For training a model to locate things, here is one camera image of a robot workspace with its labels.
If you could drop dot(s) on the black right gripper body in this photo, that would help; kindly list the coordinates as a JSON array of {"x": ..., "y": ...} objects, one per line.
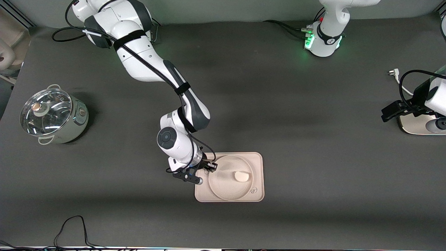
[{"x": 205, "y": 163}]

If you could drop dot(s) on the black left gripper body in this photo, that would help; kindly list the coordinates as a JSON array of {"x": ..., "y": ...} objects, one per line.
[{"x": 417, "y": 98}]

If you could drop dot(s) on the round beige plate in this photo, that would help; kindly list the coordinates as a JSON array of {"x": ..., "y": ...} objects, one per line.
[{"x": 223, "y": 184}]

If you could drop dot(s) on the small white bun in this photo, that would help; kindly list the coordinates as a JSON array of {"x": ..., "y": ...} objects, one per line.
[{"x": 241, "y": 176}]

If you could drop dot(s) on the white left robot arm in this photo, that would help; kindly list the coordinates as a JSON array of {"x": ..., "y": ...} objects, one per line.
[{"x": 327, "y": 42}]

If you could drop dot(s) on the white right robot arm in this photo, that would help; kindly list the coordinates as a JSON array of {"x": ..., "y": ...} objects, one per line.
[{"x": 143, "y": 59}]

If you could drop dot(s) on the beige tray with rabbit print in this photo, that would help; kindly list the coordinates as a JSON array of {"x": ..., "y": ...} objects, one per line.
[{"x": 259, "y": 164}]

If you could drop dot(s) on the cream toaster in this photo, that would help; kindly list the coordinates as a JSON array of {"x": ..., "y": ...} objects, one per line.
[{"x": 414, "y": 125}]

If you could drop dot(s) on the pale green cooking pot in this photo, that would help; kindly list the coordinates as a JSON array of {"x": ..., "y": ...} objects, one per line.
[{"x": 78, "y": 120}]

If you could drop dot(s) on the glass pot lid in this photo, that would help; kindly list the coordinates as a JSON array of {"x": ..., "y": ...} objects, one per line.
[{"x": 45, "y": 111}]

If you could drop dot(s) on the beige rounded furniture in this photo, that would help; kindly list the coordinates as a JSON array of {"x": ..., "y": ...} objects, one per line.
[{"x": 10, "y": 38}]

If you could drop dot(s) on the black frame rail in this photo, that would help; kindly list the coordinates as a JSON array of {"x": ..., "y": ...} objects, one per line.
[{"x": 21, "y": 15}]

